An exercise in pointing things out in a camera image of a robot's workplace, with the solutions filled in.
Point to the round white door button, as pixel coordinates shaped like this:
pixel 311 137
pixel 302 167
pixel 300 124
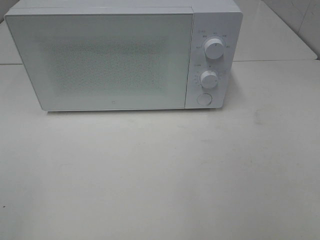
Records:
pixel 204 99

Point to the white microwave oven body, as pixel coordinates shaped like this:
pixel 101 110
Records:
pixel 220 19

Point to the white microwave knob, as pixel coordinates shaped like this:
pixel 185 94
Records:
pixel 214 48
pixel 209 79

